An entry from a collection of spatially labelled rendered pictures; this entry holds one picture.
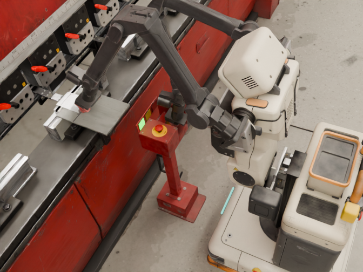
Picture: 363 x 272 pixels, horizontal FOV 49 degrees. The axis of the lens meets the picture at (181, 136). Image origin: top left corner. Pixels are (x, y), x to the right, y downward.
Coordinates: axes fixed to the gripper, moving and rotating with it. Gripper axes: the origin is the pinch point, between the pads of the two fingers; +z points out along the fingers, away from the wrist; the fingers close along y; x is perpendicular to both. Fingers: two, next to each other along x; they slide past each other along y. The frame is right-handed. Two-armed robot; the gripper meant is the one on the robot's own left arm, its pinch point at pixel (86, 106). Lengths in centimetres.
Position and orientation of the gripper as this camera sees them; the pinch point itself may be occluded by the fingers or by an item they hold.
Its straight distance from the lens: 176.2
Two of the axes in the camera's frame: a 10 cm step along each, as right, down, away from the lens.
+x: 8.3, 5.6, 0.6
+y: -4.6, 7.3, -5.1
